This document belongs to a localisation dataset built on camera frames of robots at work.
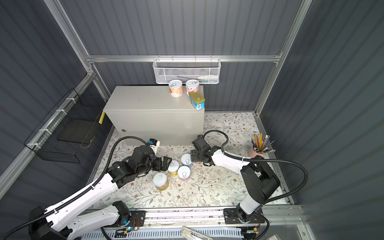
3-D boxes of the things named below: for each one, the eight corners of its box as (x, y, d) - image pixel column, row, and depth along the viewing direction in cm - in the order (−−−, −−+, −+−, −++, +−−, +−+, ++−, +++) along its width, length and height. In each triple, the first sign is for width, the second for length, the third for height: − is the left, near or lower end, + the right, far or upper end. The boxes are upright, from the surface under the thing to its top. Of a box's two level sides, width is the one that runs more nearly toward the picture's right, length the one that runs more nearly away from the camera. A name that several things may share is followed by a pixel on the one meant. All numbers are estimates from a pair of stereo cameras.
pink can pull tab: (178, 181, 87) (177, 177, 82) (179, 170, 92) (178, 165, 87) (190, 181, 87) (190, 177, 82) (190, 170, 92) (190, 165, 87)
